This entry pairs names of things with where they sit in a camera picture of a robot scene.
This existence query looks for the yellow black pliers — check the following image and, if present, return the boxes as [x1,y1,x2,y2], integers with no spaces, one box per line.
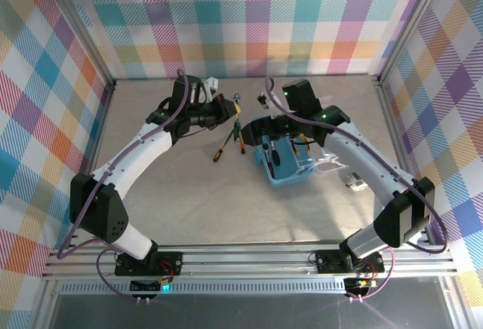
[289,134,312,156]

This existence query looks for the blue toolbox with clear lid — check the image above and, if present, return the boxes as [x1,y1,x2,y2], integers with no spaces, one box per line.
[251,94,352,190]

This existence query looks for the plaid backdrop panel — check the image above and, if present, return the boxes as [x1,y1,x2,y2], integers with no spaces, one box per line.
[380,0,483,329]
[0,0,112,329]
[60,0,435,80]

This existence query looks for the controller board with LED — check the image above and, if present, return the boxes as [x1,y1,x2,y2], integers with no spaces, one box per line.
[345,275,378,292]
[129,275,174,294]

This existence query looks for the aluminium side rail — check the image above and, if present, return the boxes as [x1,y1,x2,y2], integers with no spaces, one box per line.
[376,78,431,247]
[66,81,116,250]

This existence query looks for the aluminium mounting rail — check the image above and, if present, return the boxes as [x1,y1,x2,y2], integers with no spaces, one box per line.
[41,244,460,281]

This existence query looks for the aluminium frame post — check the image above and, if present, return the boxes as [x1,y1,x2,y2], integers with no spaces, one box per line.
[376,0,456,87]
[37,0,117,91]

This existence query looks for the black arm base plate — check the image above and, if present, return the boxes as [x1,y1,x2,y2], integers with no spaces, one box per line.
[315,248,386,274]
[114,250,184,277]

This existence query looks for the slotted grey cable duct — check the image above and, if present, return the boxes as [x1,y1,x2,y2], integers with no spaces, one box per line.
[60,281,348,295]

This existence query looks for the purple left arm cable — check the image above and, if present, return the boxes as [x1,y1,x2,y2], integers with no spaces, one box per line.
[56,69,188,303]

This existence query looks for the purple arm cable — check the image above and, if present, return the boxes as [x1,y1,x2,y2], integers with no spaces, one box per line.
[56,69,188,303]
[263,76,448,303]

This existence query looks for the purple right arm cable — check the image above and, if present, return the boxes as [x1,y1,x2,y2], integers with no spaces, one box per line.
[263,76,448,303]

